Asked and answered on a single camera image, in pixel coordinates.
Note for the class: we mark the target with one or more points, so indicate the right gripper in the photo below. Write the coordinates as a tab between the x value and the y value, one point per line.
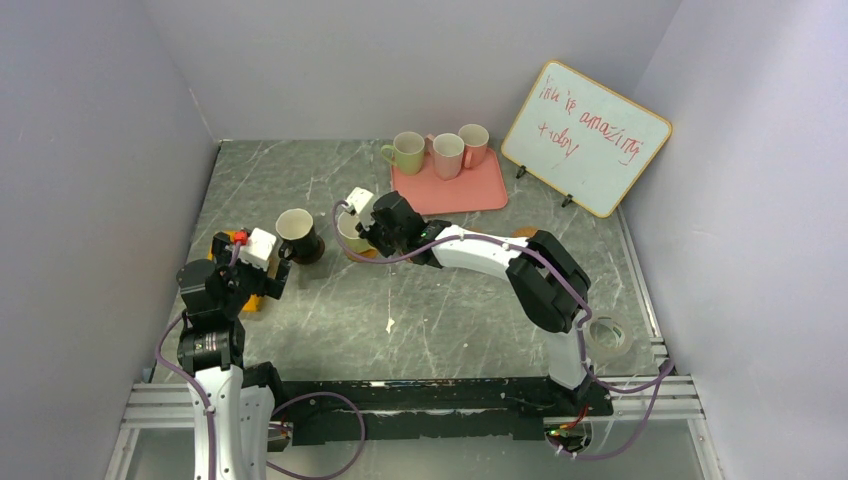
368	231

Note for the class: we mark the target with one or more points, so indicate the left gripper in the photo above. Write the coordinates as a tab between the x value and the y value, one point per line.
228	254

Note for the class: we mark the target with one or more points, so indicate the light wooden coaster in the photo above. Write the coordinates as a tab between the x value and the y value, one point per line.
363	255

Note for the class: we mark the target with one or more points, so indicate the green mug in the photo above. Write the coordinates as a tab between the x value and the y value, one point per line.
406	152
347	227

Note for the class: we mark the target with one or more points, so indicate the black mug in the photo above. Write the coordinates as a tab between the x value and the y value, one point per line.
300	242

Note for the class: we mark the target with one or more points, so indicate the pink mug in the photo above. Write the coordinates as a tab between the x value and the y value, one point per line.
447	151
476	139

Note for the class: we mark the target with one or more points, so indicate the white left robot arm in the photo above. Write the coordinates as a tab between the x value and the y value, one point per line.
232	403

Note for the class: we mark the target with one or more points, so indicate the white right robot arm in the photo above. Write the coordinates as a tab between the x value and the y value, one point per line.
550	286

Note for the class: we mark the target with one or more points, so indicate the yellow plastic bin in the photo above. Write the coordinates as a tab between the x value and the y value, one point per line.
252	303

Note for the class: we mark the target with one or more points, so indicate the pink serving tray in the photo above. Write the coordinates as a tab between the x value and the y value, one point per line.
478	189

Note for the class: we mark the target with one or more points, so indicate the whiteboard with red writing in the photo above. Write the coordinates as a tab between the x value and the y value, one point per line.
583	139

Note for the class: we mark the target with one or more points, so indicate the clear tape roll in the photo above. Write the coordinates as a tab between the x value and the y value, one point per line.
607	339

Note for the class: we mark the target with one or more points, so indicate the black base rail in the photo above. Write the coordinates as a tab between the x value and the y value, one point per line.
521	408

